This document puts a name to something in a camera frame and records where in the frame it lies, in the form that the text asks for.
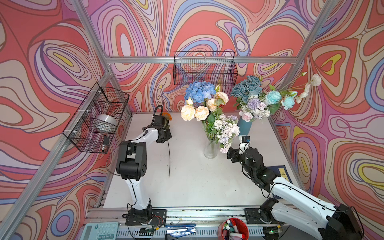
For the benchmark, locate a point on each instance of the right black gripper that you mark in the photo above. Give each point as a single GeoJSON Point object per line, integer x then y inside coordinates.
{"type": "Point", "coordinates": [235, 155]}

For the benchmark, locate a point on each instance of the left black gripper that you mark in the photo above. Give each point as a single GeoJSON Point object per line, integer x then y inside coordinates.
{"type": "Point", "coordinates": [164, 134]}

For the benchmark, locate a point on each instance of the orange flower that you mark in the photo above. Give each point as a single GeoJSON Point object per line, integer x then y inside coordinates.
{"type": "Point", "coordinates": [168, 118]}

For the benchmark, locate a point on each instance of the clear glass vase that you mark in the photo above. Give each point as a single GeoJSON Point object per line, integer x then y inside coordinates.
{"type": "Point", "coordinates": [211, 149]}

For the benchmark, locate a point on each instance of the green white filler bunch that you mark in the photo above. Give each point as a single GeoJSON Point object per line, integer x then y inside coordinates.
{"type": "Point", "coordinates": [222, 130]}

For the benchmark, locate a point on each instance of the teal ceramic vase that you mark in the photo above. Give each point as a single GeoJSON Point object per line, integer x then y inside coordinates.
{"type": "Point", "coordinates": [244, 127]}

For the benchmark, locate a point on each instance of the blue hydrangea stem with leaves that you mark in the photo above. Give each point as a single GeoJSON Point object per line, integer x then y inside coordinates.
{"type": "Point", "coordinates": [198, 92]}

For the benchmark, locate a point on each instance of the blue hydrangea bunch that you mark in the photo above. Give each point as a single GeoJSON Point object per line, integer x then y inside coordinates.
{"type": "Point", "coordinates": [251, 97]}

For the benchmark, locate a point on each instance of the peach carnation stem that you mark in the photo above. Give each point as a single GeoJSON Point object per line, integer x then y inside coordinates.
{"type": "Point", "coordinates": [198, 111]}

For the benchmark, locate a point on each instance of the pink rose stem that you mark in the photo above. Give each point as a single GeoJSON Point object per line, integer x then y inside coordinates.
{"type": "Point", "coordinates": [246, 116]}

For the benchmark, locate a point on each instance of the cream peach rose stem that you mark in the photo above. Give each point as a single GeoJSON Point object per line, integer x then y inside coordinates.
{"type": "Point", "coordinates": [219, 99]}

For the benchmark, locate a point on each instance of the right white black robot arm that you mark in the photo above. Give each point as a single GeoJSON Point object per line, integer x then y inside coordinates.
{"type": "Point", "coordinates": [289, 204]}

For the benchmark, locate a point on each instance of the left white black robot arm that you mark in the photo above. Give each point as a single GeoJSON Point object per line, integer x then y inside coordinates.
{"type": "Point", "coordinates": [132, 165]}

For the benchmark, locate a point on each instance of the blue book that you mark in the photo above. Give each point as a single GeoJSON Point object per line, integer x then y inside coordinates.
{"type": "Point", "coordinates": [283, 174]}

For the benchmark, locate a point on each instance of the silver tape roll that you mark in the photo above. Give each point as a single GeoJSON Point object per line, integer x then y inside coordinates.
{"type": "Point", "coordinates": [105, 123]}

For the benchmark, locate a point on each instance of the red pen cup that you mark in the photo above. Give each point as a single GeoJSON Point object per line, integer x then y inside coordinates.
{"type": "Point", "coordinates": [233, 229]}

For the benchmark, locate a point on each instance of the teal calculator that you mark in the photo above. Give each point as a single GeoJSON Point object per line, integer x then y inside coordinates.
{"type": "Point", "coordinates": [100, 231]}

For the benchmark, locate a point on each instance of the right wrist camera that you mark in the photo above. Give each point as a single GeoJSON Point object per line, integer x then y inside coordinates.
{"type": "Point", "coordinates": [245, 143]}

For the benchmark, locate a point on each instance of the left wire basket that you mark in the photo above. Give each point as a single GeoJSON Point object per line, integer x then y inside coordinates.
{"type": "Point", "coordinates": [81, 131]}

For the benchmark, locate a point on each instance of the wire basket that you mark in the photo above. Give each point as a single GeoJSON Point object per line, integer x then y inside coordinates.
{"type": "Point", "coordinates": [81, 131]}
{"type": "Point", "coordinates": [215, 67]}

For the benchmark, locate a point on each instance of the back wire basket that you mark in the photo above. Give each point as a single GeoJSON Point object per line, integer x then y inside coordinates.
{"type": "Point", "coordinates": [215, 67]}

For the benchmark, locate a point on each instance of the blue tool on rail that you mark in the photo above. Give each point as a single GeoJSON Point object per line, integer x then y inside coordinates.
{"type": "Point", "coordinates": [178, 231]}

